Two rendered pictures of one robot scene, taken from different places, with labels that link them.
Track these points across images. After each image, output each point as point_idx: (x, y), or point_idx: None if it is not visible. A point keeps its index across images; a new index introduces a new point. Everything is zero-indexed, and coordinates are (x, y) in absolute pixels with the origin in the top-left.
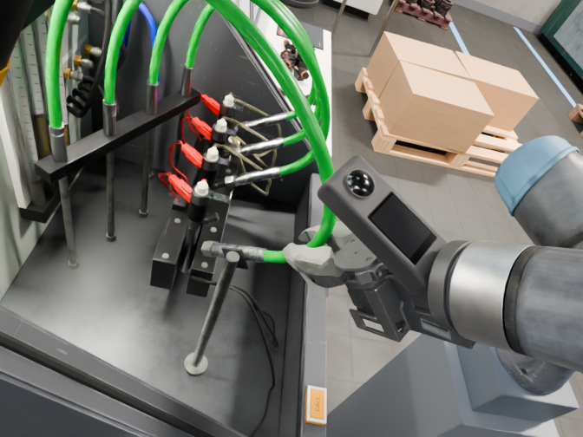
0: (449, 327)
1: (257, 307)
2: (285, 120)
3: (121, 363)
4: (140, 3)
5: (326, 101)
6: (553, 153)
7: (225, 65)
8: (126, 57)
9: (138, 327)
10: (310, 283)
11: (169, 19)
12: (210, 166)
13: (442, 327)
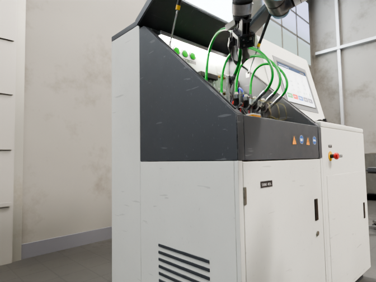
0: (234, 17)
1: (247, 113)
2: (281, 96)
3: None
4: (226, 63)
5: (267, 59)
6: None
7: (265, 97)
8: (239, 109)
9: None
10: (235, 59)
11: (237, 73)
12: (244, 98)
13: (235, 19)
